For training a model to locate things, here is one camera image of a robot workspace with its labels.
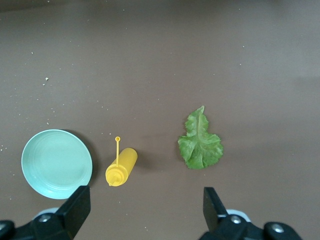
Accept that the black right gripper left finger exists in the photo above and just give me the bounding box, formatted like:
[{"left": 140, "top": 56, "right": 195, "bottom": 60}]
[{"left": 14, "top": 185, "right": 91, "bottom": 240}]

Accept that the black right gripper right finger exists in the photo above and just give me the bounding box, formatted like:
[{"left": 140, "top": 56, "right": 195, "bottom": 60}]
[{"left": 201, "top": 187, "right": 265, "bottom": 240}]

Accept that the yellow mustard squeeze bottle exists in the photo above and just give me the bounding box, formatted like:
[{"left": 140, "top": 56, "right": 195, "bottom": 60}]
[{"left": 105, "top": 136, "right": 138, "bottom": 187}]

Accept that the mint green plate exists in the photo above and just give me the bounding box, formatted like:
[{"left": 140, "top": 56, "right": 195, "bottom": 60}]
[{"left": 20, "top": 129, "right": 93, "bottom": 200}]

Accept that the green lettuce leaf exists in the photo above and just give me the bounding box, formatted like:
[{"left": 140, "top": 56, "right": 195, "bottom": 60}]
[{"left": 177, "top": 105, "right": 224, "bottom": 170}]

